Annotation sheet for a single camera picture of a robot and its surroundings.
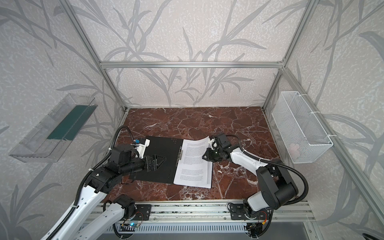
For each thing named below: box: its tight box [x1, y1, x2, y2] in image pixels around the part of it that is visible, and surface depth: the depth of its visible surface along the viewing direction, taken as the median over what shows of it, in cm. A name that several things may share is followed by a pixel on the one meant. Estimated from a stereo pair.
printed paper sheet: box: [173, 136, 213, 189], surface depth 89 cm
